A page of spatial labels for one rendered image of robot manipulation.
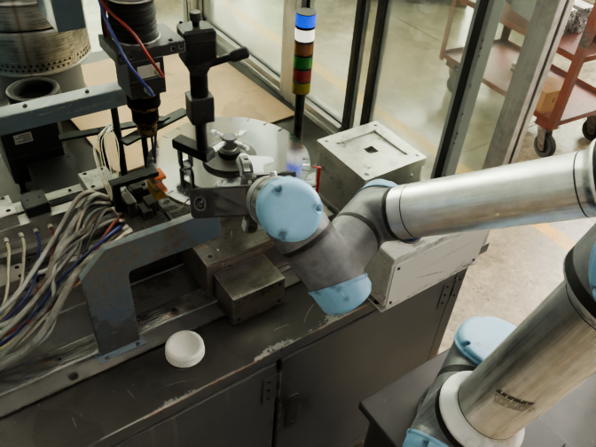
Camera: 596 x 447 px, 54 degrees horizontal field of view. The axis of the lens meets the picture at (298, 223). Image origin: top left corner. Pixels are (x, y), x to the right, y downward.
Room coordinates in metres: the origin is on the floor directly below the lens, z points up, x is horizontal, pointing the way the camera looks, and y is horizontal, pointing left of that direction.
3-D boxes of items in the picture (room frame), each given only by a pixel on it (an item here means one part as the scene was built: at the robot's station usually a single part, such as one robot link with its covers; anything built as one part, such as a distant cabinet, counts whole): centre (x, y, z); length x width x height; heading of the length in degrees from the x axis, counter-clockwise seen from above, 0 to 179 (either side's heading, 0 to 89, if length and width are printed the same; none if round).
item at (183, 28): (0.92, 0.19, 1.17); 0.06 x 0.05 x 0.20; 118
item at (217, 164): (0.99, 0.15, 0.96); 0.11 x 0.11 x 0.03
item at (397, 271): (0.91, -0.26, 0.82); 0.28 x 0.11 x 0.15; 127
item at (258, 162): (0.81, 0.08, 1.07); 0.09 x 0.06 x 0.03; 15
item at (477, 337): (0.55, -0.30, 0.91); 0.13 x 0.12 x 0.14; 152
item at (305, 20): (1.26, 0.02, 1.14); 0.05 x 0.04 x 0.03; 37
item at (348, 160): (1.14, -0.15, 0.82); 0.18 x 0.18 x 0.15; 37
